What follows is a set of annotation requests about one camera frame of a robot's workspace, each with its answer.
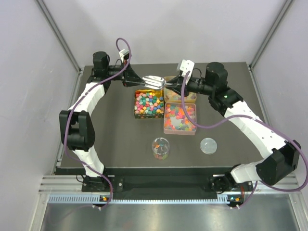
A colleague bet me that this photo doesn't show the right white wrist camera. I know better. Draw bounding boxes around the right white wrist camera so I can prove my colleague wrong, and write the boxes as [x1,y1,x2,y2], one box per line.
[177,59,195,79]

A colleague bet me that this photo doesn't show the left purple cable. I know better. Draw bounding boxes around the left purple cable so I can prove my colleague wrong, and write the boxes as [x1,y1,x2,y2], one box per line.
[63,38,132,209]

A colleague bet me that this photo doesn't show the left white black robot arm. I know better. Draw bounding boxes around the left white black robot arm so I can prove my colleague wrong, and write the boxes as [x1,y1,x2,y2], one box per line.
[59,49,141,192]

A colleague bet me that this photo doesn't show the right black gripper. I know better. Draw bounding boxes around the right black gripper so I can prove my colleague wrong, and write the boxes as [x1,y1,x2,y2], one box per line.
[166,74,215,98]

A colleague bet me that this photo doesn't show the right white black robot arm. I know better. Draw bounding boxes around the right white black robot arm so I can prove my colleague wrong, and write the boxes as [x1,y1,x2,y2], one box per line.
[167,61,302,191]

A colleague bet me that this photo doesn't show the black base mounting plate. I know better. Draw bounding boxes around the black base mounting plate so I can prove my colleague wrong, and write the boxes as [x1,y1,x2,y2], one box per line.
[82,175,253,194]

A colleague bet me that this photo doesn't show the pink tin of bright gummies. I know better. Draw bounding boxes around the pink tin of bright gummies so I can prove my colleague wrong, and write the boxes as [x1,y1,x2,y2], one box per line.
[163,103,196,135]

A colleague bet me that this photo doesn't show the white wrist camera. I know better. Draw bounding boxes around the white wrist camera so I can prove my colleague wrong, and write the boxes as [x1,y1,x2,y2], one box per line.
[119,49,130,62]
[177,59,195,79]

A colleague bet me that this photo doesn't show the gold tin of star candies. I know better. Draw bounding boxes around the gold tin of star candies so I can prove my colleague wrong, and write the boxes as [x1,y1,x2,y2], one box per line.
[133,90,165,119]

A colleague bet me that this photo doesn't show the clear plastic jar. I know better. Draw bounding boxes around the clear plastic jar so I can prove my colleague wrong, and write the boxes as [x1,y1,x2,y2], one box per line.
[152,137,170,160]

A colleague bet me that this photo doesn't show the clear round jar lid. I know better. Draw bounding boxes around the clear round jar lid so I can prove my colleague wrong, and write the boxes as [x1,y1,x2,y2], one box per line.
[200,138,218,154]

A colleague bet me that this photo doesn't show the silver metal scoop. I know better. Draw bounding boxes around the silver metal scoop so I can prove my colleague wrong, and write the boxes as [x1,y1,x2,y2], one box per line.
[142,76,169,90]

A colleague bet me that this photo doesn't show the gold tin of pastel gummies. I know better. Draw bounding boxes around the gold tin of pastel gummies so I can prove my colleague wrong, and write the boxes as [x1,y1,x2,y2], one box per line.
[164,88,197,103]

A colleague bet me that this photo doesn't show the aluminium front rail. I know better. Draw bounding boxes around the aluminium front rail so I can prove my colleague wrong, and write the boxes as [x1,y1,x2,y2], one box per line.
[38,175,303,205]

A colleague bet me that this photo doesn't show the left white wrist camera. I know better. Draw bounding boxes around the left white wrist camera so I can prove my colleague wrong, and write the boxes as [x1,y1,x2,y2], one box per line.
[119,49,130,62]

